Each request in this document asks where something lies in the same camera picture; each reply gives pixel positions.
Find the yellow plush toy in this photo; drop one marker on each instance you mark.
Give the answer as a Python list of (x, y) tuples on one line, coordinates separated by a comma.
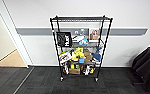
[(78, 52)]

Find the blue white plush toy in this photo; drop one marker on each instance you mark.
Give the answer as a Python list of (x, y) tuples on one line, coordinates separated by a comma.
[(83, 42)]

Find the white printed packet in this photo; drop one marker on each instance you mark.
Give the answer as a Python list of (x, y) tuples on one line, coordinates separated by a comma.
[(77, 37)]

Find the black Huel bag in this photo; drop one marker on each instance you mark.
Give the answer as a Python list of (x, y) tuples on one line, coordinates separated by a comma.
[(64, 39)]

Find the blue cup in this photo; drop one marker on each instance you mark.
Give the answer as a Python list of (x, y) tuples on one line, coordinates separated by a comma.
[(81, 60)]

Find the white box with portrait print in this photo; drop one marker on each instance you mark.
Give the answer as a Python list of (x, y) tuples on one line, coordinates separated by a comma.
[(94, 35)]

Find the blue shark plush toy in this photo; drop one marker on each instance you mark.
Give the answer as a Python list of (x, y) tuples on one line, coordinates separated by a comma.
[(97, 55)]

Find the flat tan cardboard box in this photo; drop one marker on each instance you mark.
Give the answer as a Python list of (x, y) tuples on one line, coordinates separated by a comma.
[(75, 71)]

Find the white black printed pack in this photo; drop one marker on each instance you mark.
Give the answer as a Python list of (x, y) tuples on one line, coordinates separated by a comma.
[(66, 69)]

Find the white yellow black pack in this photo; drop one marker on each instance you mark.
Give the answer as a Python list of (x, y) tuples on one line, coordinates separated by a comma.
[(87, 70)]

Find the black chair with cloth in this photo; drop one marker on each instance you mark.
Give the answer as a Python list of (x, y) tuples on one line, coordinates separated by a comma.
[(146, 63)]

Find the white door frame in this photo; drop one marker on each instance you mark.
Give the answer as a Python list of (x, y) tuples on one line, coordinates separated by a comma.
[(23, 55)]

